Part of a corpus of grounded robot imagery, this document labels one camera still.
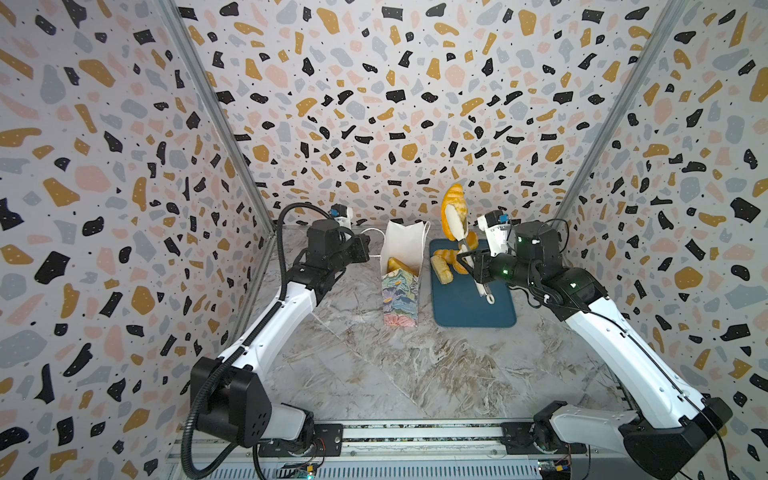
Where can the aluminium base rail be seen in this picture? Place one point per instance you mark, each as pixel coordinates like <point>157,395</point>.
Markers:
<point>427,449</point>

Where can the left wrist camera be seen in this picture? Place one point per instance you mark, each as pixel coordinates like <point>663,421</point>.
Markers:
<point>342,214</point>

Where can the teal tray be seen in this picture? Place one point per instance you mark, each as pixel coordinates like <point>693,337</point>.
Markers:
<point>459,305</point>

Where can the small yellow bread roll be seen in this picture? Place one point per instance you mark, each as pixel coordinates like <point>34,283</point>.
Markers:
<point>393,264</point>

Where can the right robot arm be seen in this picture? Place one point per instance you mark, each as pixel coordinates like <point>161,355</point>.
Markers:
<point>671,421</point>

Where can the pale rectangular pastry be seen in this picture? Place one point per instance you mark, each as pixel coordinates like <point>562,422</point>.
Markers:
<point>442,269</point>

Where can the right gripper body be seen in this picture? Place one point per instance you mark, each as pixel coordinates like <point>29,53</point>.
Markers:
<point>480,264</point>

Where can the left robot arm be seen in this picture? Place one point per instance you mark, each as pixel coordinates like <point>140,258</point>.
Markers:
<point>229,400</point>

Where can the small round bun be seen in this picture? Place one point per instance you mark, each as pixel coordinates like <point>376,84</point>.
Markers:
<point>472,240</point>

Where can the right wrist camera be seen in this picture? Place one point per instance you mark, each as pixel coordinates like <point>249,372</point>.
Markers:
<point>497,228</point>

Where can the floral paper bag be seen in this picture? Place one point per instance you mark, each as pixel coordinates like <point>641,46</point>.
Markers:
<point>400,290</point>

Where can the striped croissant bread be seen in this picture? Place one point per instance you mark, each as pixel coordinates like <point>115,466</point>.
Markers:
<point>455,196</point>

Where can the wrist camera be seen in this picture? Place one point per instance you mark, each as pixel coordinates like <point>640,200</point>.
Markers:
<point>342,214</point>
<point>497,228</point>

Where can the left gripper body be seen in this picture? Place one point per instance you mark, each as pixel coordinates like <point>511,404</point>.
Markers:
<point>343,258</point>

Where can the twisted bread stick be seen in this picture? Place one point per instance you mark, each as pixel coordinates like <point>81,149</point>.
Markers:
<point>449,256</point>

